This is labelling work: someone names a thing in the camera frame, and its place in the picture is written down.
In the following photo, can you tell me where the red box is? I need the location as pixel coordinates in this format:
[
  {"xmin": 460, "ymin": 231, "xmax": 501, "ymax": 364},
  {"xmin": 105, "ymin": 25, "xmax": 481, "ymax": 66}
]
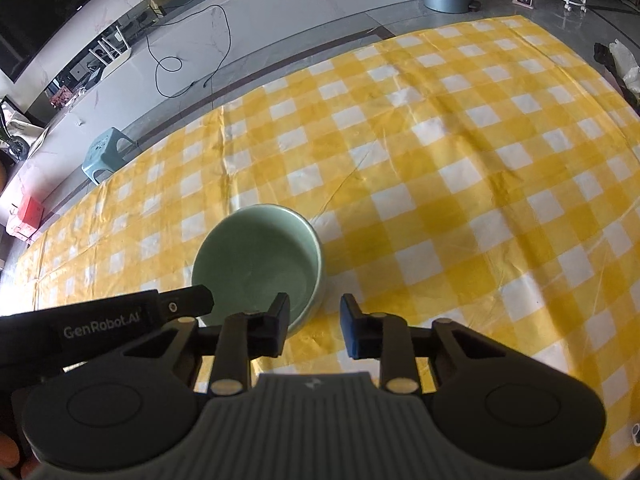
[{"xmin": 7, "ymin": 195, "xmax": 46, "ymax": 242}]

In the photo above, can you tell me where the black flat television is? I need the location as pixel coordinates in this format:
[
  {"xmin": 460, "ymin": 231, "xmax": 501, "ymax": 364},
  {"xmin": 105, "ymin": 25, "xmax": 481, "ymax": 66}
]
[{"xmin": 0, "ymin": 0, "xmax": 151, "ymax": 82}]

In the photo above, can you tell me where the green potted plant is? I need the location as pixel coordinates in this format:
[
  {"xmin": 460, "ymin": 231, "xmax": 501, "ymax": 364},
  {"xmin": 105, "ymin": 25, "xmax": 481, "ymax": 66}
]
[{"xmin": 0, "ymin": 99, "xmax": 32, "ymax": 162}]

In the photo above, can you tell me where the yellow checked tablecloth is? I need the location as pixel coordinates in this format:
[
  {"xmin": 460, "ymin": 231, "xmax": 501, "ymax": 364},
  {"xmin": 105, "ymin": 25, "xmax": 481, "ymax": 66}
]
[{"xmin": 34, "ymin": 16, "xmax": 640, "ymax": 480}]

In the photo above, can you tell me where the white router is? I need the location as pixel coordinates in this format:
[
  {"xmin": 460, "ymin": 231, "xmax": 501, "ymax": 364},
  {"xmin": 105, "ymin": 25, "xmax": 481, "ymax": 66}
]
[{"xmin": 89, "ymin": 34, "xmax": 134, "ymax": 80}]

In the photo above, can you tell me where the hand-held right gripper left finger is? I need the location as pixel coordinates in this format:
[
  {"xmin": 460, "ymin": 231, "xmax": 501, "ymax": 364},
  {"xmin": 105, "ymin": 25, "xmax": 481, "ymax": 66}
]
[{"xmin": 126, "ymin": 292, "xmax": 292, "ymax": 396}]

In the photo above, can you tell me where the teal plastic stool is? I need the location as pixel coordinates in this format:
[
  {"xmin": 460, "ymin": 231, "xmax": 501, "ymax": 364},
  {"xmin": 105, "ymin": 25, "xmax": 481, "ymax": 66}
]
[{"xmin": 81, "ymin": 127, "xmax": 135, "ymax": 185}]

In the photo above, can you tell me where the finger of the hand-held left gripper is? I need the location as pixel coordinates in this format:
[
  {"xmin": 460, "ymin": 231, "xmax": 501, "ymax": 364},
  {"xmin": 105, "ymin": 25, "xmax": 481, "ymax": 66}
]
[{"xmin": 157, "ymin": 284, "xmax": 216, "ymax": 327}]

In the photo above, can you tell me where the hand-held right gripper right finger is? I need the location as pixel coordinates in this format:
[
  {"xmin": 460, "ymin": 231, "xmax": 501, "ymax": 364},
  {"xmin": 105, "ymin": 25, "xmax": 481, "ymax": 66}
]
[{"xmin": 340, "ymin": 294, "xmax": 507, "ymax": 395}]

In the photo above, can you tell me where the green ceramic bowl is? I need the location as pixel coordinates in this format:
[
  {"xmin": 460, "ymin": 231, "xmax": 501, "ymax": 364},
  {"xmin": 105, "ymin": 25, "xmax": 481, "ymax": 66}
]
[{"xmin": 191, "ymin": 203, "xmax": 329, "ymax": 334}]

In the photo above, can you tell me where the white plastic bag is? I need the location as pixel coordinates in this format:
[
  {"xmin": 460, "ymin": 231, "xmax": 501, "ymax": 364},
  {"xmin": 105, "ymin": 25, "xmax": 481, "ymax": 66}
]
[{"xmin": 609, "ymin": 39, "xmax": 640, "ymax": 95}]

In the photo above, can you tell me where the person's left hand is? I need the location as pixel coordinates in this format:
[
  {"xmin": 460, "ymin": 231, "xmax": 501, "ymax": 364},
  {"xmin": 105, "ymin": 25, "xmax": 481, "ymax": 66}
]
[{"xmin": 0, "ymin": 432, "xmax": 38, "ymax": 480}]

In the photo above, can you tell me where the black cable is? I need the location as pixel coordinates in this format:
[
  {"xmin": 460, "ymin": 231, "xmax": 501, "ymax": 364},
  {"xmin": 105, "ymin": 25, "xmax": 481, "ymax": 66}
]
[{"xmin": 147, "ymin": 4, "xmax": 231, "ymax": 97}]

